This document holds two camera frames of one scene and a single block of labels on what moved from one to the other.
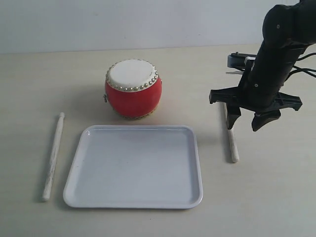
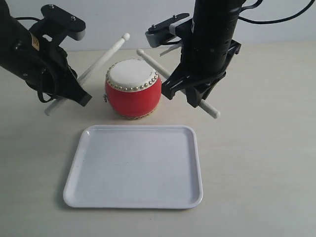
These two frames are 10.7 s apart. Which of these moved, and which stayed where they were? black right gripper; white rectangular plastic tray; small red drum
Moved: black right gripper
Stayed: white rectangular plastic tray; small red drum
